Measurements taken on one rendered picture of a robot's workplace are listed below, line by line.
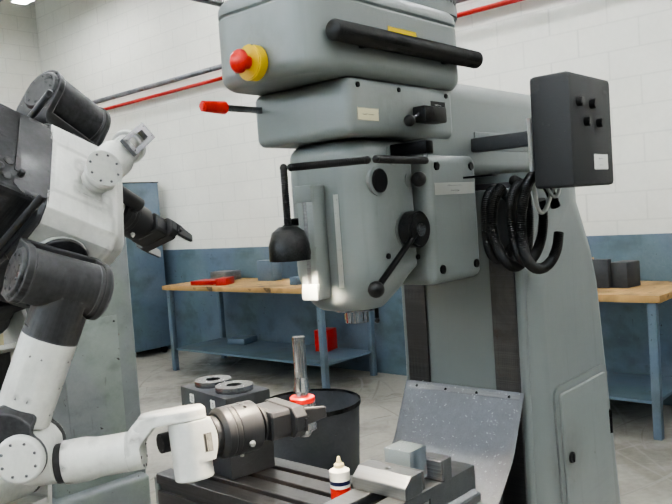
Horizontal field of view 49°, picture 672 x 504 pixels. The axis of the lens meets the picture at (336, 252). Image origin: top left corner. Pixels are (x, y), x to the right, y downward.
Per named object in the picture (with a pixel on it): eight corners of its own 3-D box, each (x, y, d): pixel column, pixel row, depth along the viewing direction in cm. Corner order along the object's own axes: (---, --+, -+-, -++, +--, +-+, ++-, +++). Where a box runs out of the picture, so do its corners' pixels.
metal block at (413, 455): (411, 484, 136) (409, 452, 136) (385, 478, 140) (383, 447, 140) (427, 475, 140) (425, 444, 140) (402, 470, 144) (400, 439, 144)
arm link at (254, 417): (307, 396, 130) (248, 410, 123) (310, 450, 131) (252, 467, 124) (269, 385, 141) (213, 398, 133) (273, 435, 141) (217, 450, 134)
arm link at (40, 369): (-39, 470, 115) (9, 333, 115) (-7, 446, 128) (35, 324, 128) (34, 492, 116) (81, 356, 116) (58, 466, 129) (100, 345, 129)
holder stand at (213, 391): (231, 481, 166) (224, 393, 165) (185, 460, 183) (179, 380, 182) (275, 466, 174) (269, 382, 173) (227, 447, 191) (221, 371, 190)
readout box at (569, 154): (580, 185, 134) (574, 68, 133) (533, 189, 140) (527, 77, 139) (620, 183, 149) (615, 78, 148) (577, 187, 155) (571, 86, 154)
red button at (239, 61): (243, 70, 121) (241, 45, 121) (227, 74, 124) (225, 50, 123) (258, 72, 124) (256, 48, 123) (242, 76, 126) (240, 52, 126)
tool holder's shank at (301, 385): (293, 398, 136) (289, 338, 135) (293, 394, 139) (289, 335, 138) (310, 397, 136) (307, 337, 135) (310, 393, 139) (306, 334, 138)
